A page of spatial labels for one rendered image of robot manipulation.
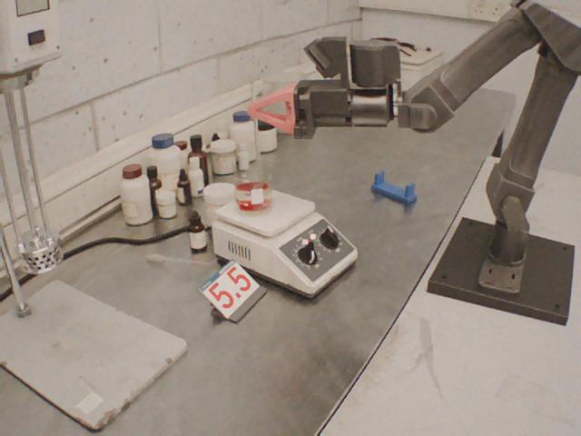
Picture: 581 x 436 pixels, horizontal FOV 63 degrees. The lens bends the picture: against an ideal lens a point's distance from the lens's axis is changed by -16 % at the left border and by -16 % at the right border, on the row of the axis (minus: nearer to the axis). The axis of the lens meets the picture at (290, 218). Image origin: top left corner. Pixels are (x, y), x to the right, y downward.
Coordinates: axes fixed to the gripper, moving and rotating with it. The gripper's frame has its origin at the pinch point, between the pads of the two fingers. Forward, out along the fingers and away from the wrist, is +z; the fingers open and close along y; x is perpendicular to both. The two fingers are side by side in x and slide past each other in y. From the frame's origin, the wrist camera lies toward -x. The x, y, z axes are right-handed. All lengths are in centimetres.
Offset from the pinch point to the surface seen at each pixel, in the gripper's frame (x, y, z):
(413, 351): 26.7, 21.0, -23.7
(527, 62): 16, -130, -77
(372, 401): 26.4, 31.0, -18.8
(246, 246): 20.0, 5.5, 1.9
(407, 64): 15, -107, -26
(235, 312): 24.8, 16.0, 1.6
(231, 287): 22.9, 12.4, 3.0
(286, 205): 16.7, -2.0, -3.2
